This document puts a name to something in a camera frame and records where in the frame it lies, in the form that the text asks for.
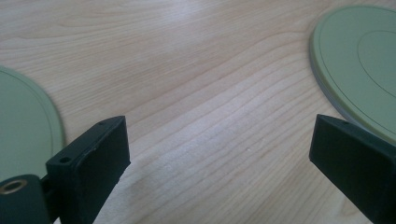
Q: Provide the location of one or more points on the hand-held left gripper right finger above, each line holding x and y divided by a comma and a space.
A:
355, 161

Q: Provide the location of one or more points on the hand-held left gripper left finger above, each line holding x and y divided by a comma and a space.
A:
93, 165

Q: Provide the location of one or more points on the green round plate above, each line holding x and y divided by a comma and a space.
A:
21, 130
358, 56

